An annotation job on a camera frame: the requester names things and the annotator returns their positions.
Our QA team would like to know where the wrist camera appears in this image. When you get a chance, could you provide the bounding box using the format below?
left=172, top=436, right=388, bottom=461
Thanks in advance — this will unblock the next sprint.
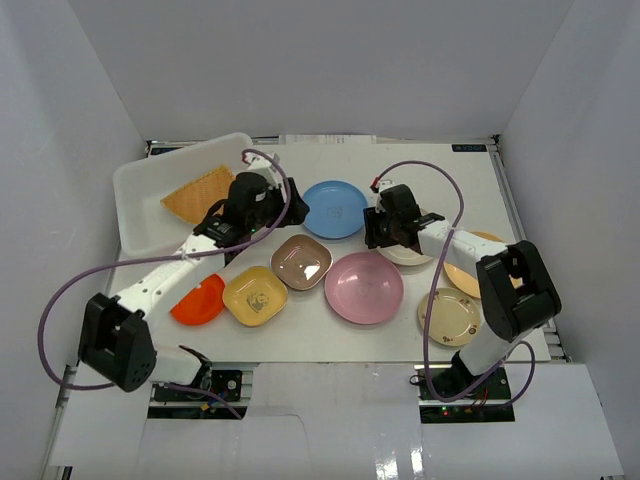
left=242, top=152, right=282, bottom=185
left=370, top=177, right=393, bottom=210

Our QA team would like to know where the white plastic bin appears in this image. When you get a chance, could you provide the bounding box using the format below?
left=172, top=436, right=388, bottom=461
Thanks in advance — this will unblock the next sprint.
left=113, top=133, right=253, bottom=258

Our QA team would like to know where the beige floral round plate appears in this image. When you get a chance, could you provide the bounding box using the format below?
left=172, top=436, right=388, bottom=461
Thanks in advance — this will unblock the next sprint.
left=428, top=288, right=482, bottom=348

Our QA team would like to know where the paper sheet at back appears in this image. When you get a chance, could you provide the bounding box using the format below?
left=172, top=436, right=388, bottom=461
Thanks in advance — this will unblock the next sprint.
left=279, top=134, right=377, bottom=145

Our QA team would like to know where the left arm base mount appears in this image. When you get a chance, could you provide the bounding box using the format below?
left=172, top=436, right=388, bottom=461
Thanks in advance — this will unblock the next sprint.
left=147, top=370, right=248, bottom=420

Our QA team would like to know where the yellow square panda plate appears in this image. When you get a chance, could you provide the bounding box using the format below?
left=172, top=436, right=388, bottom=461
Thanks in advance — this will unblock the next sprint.
left=223, top=266, right=288, bottom=327

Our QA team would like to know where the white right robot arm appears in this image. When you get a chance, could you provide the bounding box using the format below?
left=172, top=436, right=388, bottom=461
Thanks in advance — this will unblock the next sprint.
left=364, top=180, right=561, bottom=401

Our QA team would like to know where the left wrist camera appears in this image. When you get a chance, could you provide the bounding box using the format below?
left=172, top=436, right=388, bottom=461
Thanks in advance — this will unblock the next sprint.
left=242, top=152, right=282, bottom=185

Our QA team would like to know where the pink round plate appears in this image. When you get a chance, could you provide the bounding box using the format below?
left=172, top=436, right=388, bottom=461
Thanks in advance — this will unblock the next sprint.
left=324, top=252, right=404, bottom=326

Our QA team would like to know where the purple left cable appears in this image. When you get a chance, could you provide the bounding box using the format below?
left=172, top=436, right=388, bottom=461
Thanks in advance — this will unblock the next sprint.
left=37, top=148, right=291, bottom=420

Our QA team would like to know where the brown square plate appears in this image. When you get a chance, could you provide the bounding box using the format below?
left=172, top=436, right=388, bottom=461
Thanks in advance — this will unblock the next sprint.
left=270, top=234, right=333, bottom=291

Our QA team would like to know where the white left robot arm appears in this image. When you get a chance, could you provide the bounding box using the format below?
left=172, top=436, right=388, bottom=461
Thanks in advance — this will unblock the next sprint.
left=79, top=172, right=309, bottom=399

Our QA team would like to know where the woven bamboo fan tray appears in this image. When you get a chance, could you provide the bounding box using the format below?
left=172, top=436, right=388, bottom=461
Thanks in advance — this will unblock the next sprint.
left=160, top=165, right=235, bottom=225

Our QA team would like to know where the blue round plate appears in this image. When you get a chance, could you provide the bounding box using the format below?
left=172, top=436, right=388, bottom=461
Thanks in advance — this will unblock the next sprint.
left=303, top=180, right=368, bottom=240

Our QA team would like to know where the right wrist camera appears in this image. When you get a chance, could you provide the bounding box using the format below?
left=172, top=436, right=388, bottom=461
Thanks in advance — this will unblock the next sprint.
left=370, top=177, right=393, bottom=210

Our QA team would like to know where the orange round plate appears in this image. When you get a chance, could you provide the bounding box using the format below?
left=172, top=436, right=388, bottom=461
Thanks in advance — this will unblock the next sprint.
left=171, top=274, right=225, bottom=326

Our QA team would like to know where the cream white round plate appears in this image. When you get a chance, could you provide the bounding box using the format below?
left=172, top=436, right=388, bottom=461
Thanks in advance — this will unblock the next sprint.
left=377, top=245, right=432, bottom=267

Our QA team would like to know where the yellow round plate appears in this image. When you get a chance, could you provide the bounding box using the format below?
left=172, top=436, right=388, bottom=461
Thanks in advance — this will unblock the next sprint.
left=444, top=231, right=522, bottom=299

